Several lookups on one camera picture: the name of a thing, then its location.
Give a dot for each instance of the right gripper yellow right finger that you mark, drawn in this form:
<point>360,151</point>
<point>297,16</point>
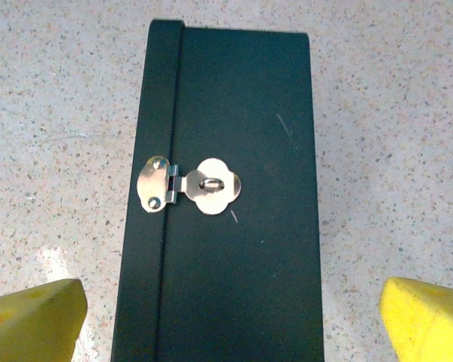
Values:
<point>430,328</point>

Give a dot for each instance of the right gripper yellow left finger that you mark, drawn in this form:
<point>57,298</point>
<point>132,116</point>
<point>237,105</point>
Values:
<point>30,328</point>

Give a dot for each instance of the dark starry night tin box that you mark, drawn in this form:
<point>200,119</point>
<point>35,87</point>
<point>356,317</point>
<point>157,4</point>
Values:
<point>241,113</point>

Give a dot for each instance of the silver hasp latch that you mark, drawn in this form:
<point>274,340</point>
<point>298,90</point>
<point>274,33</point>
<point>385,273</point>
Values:
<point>215,181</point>

